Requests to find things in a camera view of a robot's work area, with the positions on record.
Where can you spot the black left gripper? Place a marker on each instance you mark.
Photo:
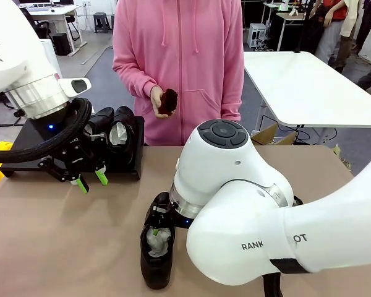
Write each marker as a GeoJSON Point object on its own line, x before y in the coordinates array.
{"type": "Point", "coordinates": [54, 130]}

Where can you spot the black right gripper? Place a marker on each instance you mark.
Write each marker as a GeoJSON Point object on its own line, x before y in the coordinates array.
{"type": "Point", "coordinates": [176, 221]}

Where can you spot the brown shoe brush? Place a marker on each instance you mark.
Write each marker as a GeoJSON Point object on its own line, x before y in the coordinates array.
{"type": "Point", "coordinates": [170, 100]}

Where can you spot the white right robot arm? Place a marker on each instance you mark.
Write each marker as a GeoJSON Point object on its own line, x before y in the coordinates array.
{"type": "Point", "coordinates": [235, 173]}

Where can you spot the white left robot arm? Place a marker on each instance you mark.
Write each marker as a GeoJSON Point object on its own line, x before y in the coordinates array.
{"type": "Point", "coordinates": [15, 52]}

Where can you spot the person's right forearm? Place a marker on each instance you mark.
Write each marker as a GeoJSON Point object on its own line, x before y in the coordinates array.
{"type": "Point", "coordinates": [130, 77]}

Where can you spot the person's right hand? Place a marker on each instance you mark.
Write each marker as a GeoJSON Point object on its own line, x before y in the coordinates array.
{"type": "Point", "coordinates": [156, 99]}

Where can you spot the white crumpled stuffing paper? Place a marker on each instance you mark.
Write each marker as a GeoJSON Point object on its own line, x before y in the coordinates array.
{"type": "Point", "coordinates": [117, 133]}
{"type": "Point", "coordinates": [160, 244]}

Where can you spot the black computer tower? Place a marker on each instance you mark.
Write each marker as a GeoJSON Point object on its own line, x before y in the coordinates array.
{"type": "Point", "coordinates": [62, 43]}

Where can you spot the grey plastic stool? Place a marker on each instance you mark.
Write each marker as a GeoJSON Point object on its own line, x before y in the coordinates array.
{"type": "Point", "coordinates": [101, 21]}

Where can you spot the black office chair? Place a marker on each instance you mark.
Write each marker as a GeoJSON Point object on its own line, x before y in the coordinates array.
{"type": "Point", "coordinates": [38, 26]}

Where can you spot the white office desk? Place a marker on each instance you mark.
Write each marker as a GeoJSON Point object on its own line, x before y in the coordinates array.
{"type": "Point", "coordinates": [62, 12]}

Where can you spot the brown cardboard box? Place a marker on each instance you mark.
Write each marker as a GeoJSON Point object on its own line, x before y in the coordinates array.
{"type": "Point", "coordinates": [270, 134]}

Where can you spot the person in pink hoodie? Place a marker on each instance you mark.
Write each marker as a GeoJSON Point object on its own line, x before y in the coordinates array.
{"type": "Point", "coordinates": [198, 46]}

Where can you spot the large white table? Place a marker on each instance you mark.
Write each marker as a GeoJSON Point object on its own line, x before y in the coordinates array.
{"type": "Point", "coordinates": [312, 86]}

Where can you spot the white computer case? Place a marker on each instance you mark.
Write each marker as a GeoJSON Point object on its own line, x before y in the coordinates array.
{"type": "Point", "coordinates": [257, 35]}

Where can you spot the background work desk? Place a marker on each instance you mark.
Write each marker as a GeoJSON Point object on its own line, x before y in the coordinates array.
{"type": "Point", "coordinates": [289, 17]}

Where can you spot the person in orange top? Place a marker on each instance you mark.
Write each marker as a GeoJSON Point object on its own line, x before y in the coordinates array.
{"type": "Point", "coordinates": [327, 34]}

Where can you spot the person in cream jacket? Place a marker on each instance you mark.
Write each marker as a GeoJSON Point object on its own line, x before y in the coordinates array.
{"type": "Point", "coordinates": [349, 21]}

